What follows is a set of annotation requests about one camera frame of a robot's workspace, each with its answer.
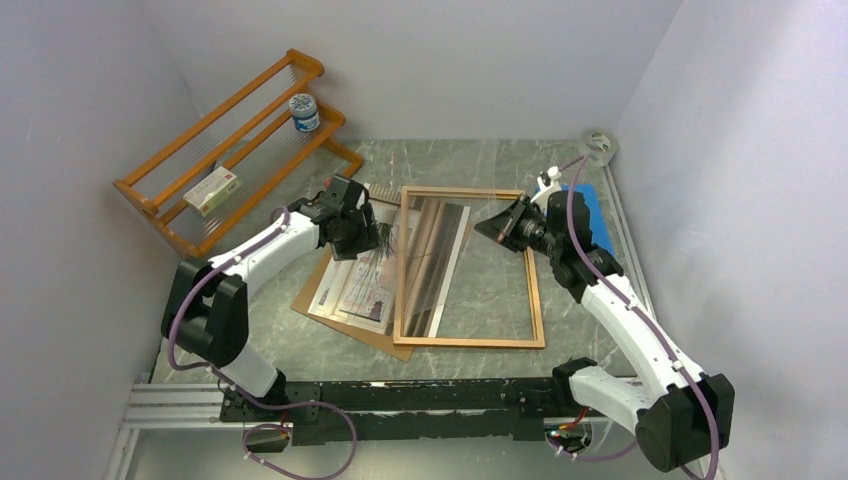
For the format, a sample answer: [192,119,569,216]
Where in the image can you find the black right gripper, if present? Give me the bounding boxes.
[475,194,562,258]

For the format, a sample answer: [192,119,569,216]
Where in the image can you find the glossy plant photo print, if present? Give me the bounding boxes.
[307,184,472,339]

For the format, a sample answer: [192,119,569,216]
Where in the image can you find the wooden picture frame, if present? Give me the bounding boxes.
[392,186,546,349]

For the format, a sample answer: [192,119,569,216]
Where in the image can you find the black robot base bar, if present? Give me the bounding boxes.
[219,377,597,446]

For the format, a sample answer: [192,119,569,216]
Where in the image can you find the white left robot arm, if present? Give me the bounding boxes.
[161,175,380,420]

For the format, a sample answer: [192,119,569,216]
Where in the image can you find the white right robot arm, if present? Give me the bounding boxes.
[475,190,735,479]

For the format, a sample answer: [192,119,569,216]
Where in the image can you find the blue plastic sheet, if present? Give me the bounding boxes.
[531,183,616,257]

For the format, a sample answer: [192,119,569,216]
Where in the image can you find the blue white lidded jar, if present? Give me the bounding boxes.
[288,93,320,133]

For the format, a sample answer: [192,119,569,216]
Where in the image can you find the orange wooden shelf rack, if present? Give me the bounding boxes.
[113,49,364,256]

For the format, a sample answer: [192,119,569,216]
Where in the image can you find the clear tape roll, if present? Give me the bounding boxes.
[578,128,619,168]

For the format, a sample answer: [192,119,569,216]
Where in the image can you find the small white cardboard box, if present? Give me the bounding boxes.
[183,166,241,218]

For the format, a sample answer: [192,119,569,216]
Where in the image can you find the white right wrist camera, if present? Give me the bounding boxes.
[531,166,562,210]

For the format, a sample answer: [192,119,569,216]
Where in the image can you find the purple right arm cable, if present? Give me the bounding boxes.
[547,152,723,480]

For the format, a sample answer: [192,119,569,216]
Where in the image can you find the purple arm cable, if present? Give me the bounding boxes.
[547,152,723,480]
[165,203,360,480]

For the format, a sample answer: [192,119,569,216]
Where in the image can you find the brown frame backing board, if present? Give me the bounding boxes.
[290,198,474,363]

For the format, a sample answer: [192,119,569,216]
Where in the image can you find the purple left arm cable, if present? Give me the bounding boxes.
[165,203,360,480]

